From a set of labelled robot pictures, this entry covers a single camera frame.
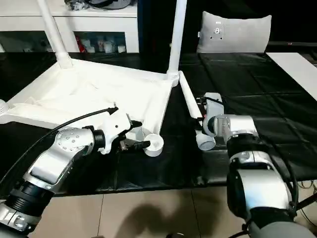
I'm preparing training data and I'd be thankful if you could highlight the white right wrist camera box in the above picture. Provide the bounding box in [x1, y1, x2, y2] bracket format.
[203, 92, 228, 136]

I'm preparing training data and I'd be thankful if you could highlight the black cabinet with gold label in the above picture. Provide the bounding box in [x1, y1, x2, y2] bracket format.
[137, 0, 207, 55]

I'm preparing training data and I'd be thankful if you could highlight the white sideboard with glass doors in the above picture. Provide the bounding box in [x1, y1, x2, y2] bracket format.
[0, 0, 140, 53]

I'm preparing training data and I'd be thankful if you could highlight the grey bag with black strap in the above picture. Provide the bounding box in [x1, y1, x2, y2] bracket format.
[89, 0, 132, 10]

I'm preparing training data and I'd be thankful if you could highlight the black mat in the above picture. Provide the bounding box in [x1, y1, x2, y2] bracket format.
[0, 51, 317, 197]

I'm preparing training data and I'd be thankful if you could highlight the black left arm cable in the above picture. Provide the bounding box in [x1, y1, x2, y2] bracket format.
[0, 106, 119, 189]

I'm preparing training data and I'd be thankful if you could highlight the white plastic table top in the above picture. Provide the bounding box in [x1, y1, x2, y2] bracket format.
[0, 58, 181, 159]

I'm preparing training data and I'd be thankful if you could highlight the crumpled patterned bag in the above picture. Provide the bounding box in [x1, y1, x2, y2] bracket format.
[64, 0, 88, 12]

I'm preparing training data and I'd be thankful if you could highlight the black metal bar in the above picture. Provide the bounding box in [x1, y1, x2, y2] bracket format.
[294, 193, 317, 212]

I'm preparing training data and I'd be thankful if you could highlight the grey pillow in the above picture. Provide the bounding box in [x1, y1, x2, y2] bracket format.
[197, 11, 272, 54]

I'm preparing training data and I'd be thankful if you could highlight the white flat board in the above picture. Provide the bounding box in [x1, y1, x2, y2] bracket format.
[265, 52, 317, 103]

